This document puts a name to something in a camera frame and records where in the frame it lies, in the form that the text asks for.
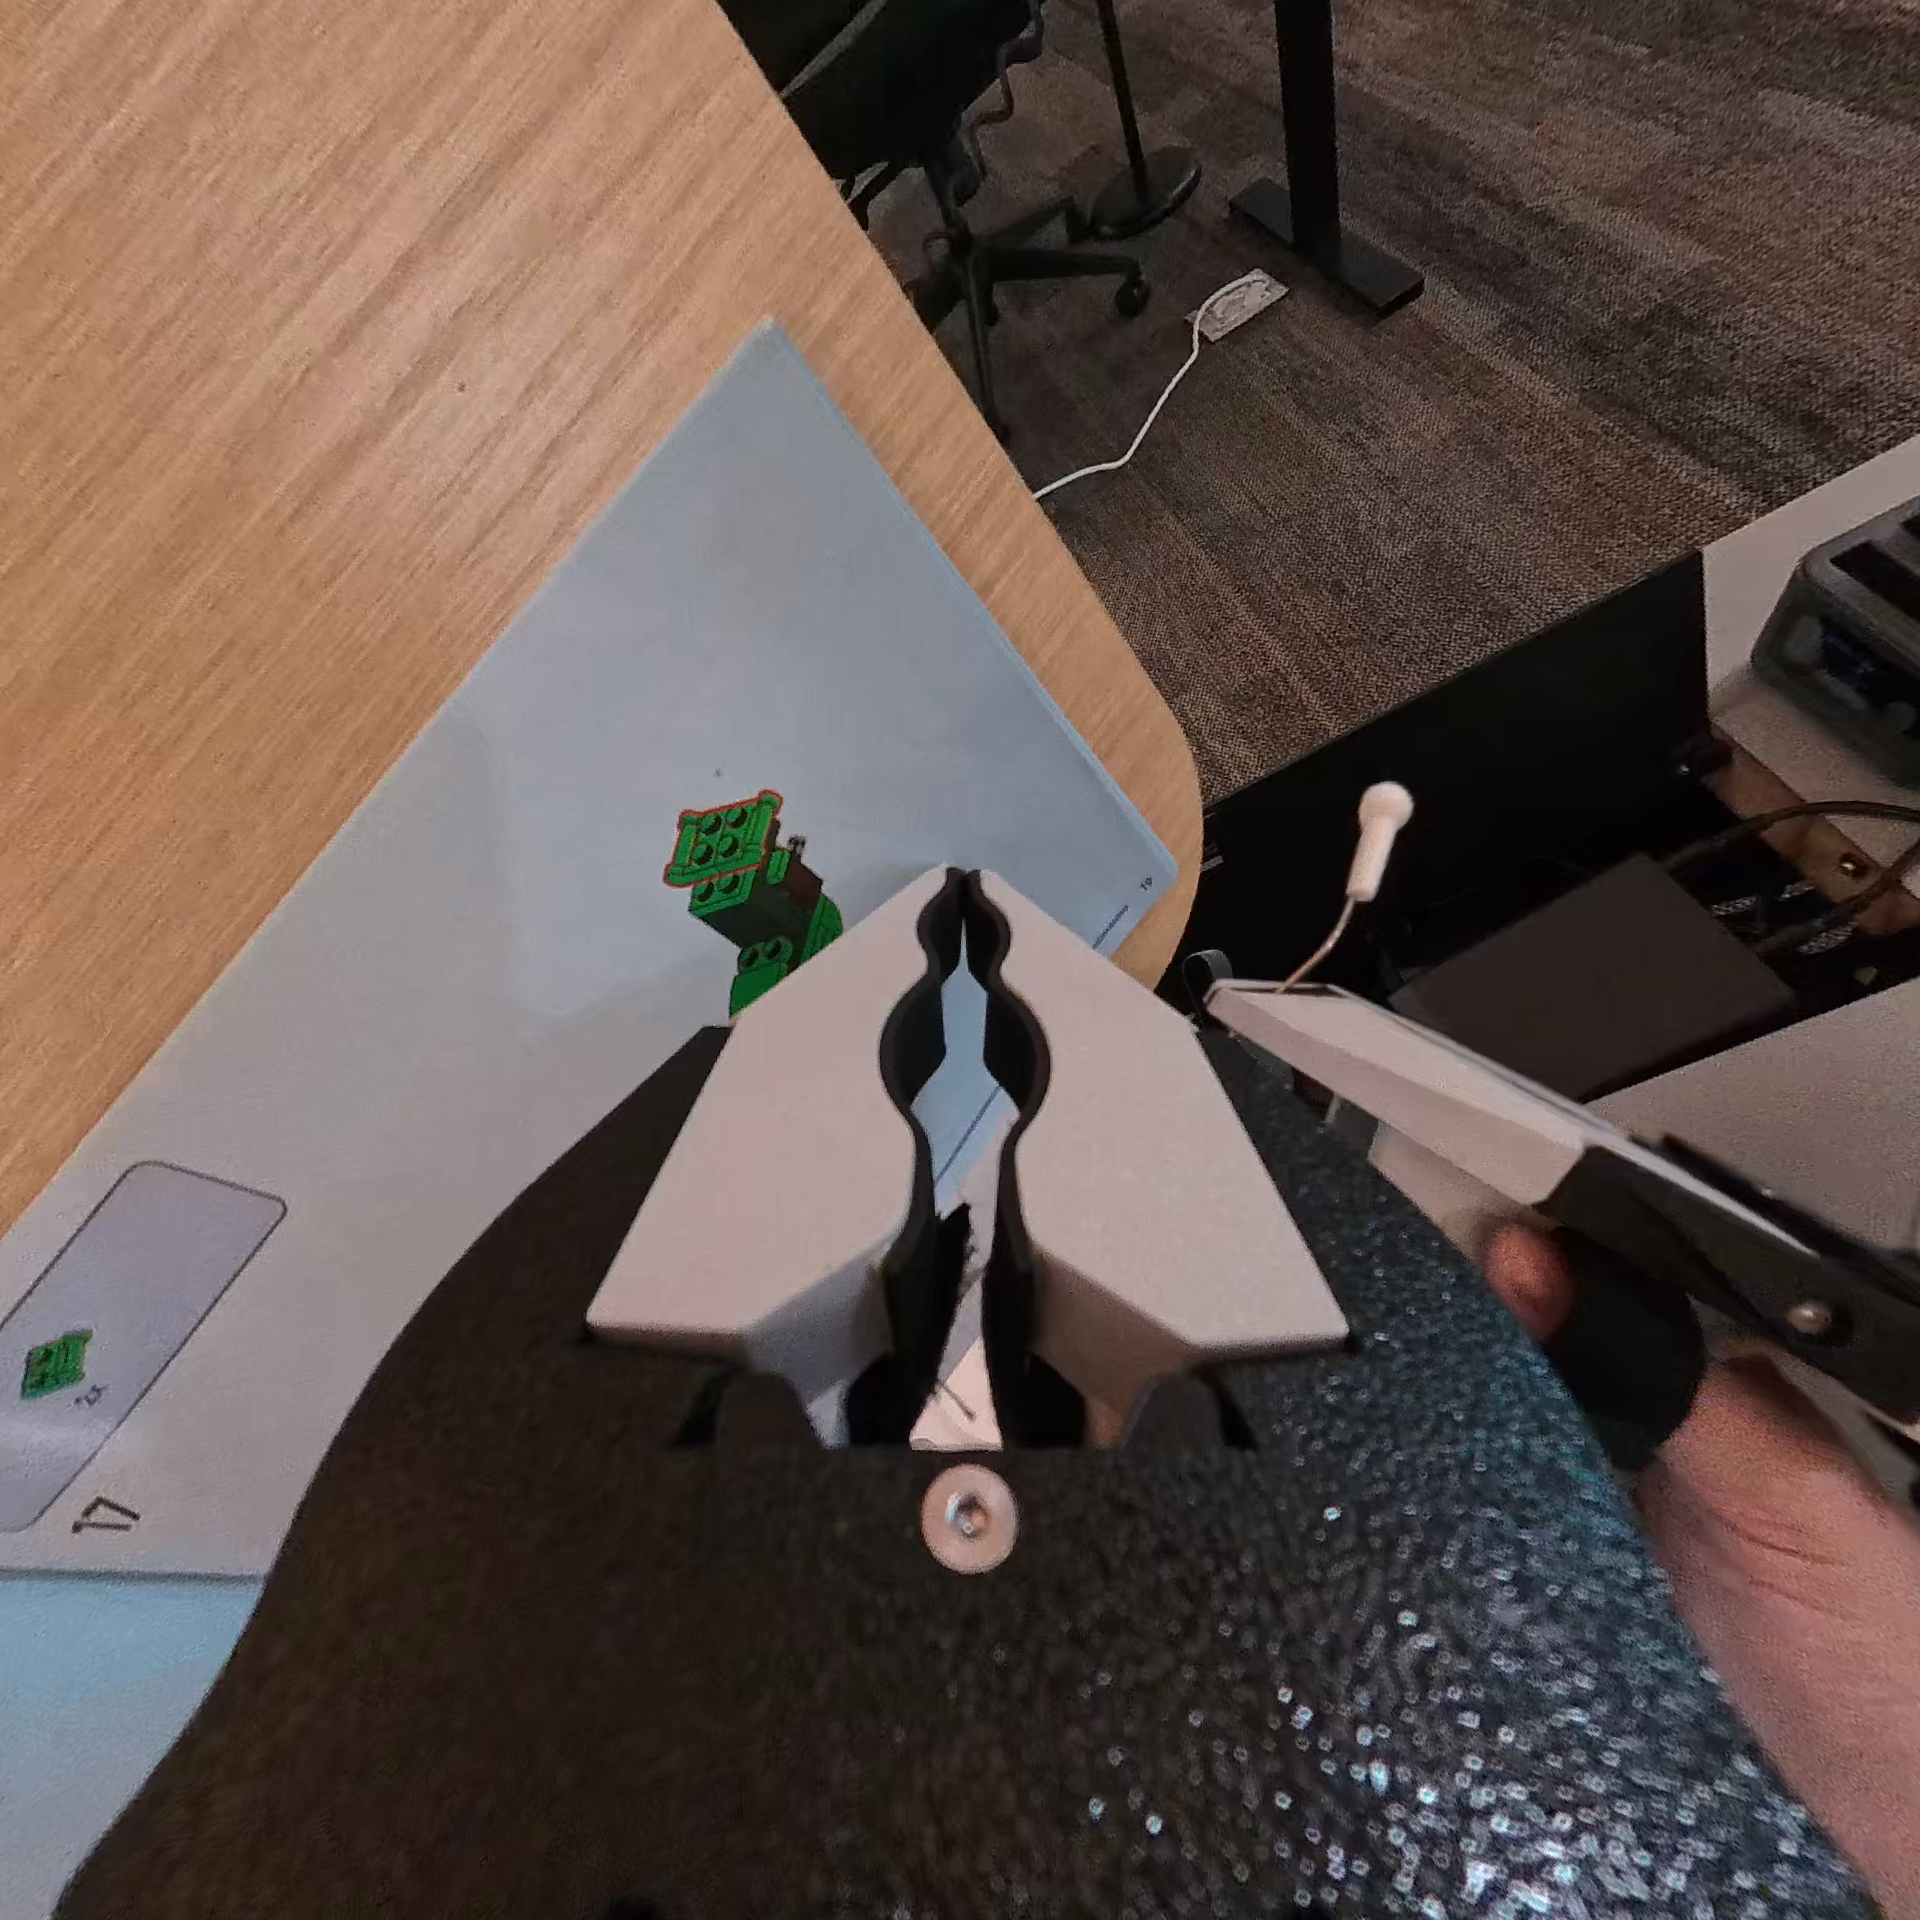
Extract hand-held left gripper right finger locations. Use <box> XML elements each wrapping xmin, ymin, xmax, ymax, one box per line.
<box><xmin>961</xmin><ymin>871</ymin><xmax>1354</xmax><ymax>1449</ymax></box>

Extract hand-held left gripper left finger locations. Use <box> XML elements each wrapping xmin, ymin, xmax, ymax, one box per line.
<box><xmin>585</xmin><ymin>867</ymin><xmax>964</xmax><ymax>1449</ymax></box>

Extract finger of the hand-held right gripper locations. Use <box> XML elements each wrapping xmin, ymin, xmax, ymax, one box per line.
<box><xmin>1178</xmin><ymin>950</ymin><xmax>1659</xmax><ymax>1227</ymax></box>

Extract pale blue instruction booklet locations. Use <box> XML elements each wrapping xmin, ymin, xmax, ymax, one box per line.
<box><xmin>0</xmin><ymin>318</ymin><xmax>1182</xmax><ymax>1920</ymax></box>

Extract black desk legs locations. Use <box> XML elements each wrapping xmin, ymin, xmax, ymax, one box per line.
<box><xmin>1229</xmin><ymin>0</ymin><xmax>1427</xmax><ymax>321</ymax></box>

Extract person's right hand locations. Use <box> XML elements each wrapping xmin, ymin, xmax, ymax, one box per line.
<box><xmin>1476</xmin><ymin>1224</ymin><xmax>1920</xmax><ymax>1914</ymax></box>

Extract black cardboard box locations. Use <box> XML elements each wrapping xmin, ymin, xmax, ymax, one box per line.
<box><xmin>1201</xmin><ymin>552</ymin><xmax>1720</xmax><ymax>1000</ymax></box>

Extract grey battery charger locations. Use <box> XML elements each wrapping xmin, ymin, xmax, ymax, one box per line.
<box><xmin>1747</xmin><ymin>504</ymin><xmax>1920</xmax><ymax>748</ymax></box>

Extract black pole round base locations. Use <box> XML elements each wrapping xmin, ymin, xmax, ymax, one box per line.
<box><xmin>1083</xmin><ymin>0</ymin><xmax>1204</xmax><ymax>246</ymax></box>

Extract black office chair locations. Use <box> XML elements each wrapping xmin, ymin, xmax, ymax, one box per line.
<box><xmin>721</xmin><ymin>0</ymin><xmax>1157</xmax><ymax>442</ymax></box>

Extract black cable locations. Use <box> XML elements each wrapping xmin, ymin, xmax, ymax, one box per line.
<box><xmin>1664</xmin><ymin>803</ymin><xmax>1920</xmax><ymax>962</ymax></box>

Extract white floor cable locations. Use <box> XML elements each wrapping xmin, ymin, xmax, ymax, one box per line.
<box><xmin>1032</xmin><ymin>323</ymin><xmax>1210</xmax><ymax>506</ymax></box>

